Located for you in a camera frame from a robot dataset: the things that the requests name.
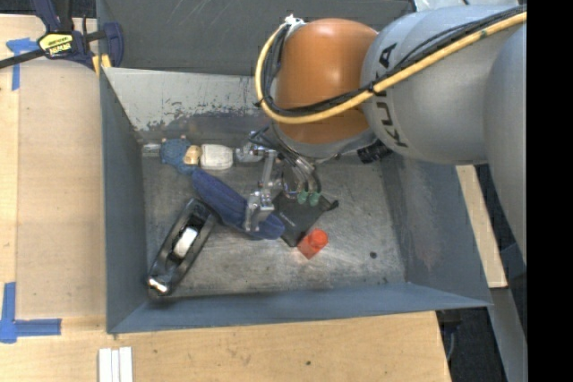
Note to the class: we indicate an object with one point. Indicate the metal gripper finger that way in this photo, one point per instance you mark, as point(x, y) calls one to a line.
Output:
point(252, 217)
point(267, 206)

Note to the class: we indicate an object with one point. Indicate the black flat square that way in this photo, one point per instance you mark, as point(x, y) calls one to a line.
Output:
point(300, 217)

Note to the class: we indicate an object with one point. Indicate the dark blue oblong brush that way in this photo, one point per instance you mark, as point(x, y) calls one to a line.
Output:
point(219, 194)

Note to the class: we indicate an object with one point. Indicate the white and tan toy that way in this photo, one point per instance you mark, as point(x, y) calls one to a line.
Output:
point(216, 156)

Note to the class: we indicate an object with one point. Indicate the red small block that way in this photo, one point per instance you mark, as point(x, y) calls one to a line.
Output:
point(313, 243)

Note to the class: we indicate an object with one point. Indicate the grey metal bin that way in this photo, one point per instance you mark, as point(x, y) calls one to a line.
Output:
point(277, 273)

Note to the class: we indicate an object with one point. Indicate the black tape dispenser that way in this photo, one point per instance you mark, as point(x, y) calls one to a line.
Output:
point(168, 259)

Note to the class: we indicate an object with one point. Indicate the blue round toy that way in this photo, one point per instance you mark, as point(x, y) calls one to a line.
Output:
point(173, 153)

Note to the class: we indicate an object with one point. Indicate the black cylinder on white bracket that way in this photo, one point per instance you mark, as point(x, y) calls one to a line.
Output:
point(375, 153)

